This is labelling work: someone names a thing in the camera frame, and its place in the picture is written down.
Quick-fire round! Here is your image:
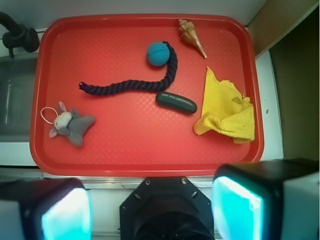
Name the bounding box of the dark purple rope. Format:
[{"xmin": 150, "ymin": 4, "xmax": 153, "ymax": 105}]
[{"xmin": 78, "ymin": 41, "xmax": 179, "ymax": 97}]

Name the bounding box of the gray plush animal toy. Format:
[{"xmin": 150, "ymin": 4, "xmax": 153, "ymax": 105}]
[{"xmin": 40, "ymin": 101, "xmax": 96, "ymax": 147}]

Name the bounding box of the gray sink basin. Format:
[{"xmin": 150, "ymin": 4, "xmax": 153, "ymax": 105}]
[{"xmin": 0, "ymin": 53, "xmax": 38, "ymax": 143}]

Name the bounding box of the dark green pickle toy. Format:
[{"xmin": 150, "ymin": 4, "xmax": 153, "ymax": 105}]
[{"xmin": 155, "ymin": 91, "xmax": 198, "ymax": 114}]

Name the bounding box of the blue rubber ball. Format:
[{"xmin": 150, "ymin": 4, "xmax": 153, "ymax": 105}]
[{"xmin": 146, "ymin": 42, "xmax": 170, "ymax": 67}]

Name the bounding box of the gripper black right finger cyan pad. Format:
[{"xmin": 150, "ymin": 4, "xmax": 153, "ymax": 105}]
[{"xmin": 211, "ymin": 158, "xmax": 320, "ymax": 240}]

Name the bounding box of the red plastic tray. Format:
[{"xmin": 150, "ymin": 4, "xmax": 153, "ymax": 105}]
[{"xmin": 30, "ymin": 14, "xmax": 264, "ymax": 177}]

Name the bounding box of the yellow cloth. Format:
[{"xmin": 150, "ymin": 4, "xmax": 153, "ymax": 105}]
[{"xmin": 193, "ymin": 67, "xmax": 255, "ymax": 144}]

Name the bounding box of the tan spiral seashell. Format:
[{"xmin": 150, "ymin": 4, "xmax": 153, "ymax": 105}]
[{"xmin": 178, "ymin": 18, "xmax": 208, "ymax": 59}]

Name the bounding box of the black faucet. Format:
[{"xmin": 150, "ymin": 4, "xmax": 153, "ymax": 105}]
[{"xmin": 0, "ymin": 12, "xmax": 40, "ymax": 59}]

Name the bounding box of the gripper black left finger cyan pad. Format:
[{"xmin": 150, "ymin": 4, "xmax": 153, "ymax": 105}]
[{"xmin": 0, "ymin": 178, "xmax": 93, "ymax": 240}]

